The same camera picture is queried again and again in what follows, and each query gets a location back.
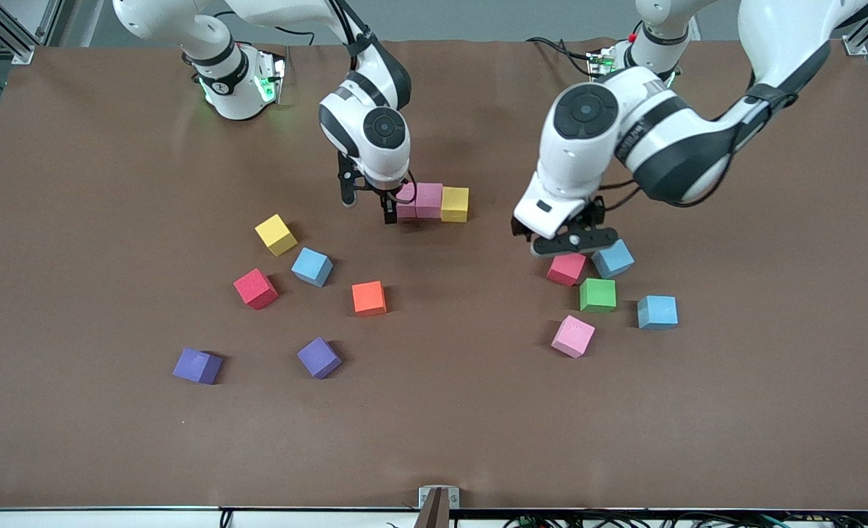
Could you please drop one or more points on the grey metal camera bracket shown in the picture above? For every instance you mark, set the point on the grey metal camera bracket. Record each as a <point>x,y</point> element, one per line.
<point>439,506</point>

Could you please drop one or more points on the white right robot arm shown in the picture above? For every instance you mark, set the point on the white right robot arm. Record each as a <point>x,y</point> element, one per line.
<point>386,163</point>

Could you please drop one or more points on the pink foam cube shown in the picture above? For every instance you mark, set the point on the pink foam cube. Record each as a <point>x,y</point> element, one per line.
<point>407,205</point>
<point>429,201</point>
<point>573,336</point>

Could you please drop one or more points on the blue foam cube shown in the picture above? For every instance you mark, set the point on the blue foam cube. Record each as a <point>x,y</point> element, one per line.
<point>311,265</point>
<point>615,262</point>
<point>657,312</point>

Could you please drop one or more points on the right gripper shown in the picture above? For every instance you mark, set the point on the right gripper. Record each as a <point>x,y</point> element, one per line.
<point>388,204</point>

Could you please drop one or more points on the purple foam cube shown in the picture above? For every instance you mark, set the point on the purple foam cube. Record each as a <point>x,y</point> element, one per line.
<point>197,365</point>
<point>319,357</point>

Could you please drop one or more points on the yellow foam cube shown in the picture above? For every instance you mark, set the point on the yellow foam cube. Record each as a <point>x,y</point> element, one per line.
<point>276,235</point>
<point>455,204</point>

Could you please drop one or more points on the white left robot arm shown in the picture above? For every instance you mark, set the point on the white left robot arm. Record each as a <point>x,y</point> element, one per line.
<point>668,147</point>

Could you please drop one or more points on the brown table mat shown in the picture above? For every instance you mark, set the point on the brown table mat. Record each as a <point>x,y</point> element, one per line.
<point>434,411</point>

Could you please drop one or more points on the white table edge rail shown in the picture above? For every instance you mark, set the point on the white table edge rail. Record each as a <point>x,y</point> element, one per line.
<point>111,519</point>

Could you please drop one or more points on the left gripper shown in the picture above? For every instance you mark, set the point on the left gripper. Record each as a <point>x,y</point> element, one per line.
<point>518,227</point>

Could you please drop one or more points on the red foam cube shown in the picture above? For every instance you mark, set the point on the red foam cube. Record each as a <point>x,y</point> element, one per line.
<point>255,288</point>
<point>566,273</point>

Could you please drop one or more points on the green foam cube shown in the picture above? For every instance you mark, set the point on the green foam cube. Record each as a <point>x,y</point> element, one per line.
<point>598,295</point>

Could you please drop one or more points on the orange foam cube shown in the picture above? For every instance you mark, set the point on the orange foam cube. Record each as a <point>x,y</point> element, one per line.
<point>368,298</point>

